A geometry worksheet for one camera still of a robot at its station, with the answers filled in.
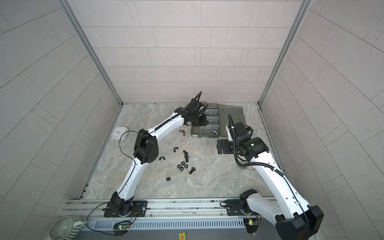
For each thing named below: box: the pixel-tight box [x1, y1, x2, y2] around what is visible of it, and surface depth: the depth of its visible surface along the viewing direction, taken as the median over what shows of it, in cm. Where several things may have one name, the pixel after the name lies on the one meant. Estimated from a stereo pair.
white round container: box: [111, 126, 129, 141], surface depth 98 cm
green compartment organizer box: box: [191, 103, 246, 138], surface depth 104 cm
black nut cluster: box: [177, 161, 189, 171], surface depth 86 cm
